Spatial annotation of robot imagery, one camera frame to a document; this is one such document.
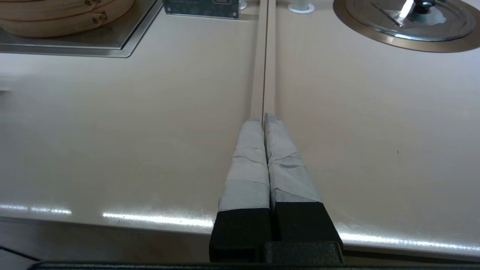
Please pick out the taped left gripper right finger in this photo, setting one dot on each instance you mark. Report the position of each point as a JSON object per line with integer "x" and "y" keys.
{"x": 292, "y": 187}

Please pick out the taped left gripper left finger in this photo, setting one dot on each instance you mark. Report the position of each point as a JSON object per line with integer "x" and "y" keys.
{"x": 245, "y": 180}

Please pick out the steel pot lid black knob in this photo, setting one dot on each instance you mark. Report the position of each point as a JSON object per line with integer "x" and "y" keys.
{"x": 382, "y": 23}

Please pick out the dark acrylic label sign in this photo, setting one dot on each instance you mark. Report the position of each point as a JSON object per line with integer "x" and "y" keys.
{"x": 202, "y": 9}

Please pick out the white round base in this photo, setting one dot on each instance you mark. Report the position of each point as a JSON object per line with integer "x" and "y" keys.
{"x": 301, "y": 6}

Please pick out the recessed steel tray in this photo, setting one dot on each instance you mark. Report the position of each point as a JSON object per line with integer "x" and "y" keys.
{"x": 112, "y": 44}

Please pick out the bamboo steamer basket stack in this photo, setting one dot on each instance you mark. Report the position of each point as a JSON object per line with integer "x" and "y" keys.
{"x": 56, "y": 22}

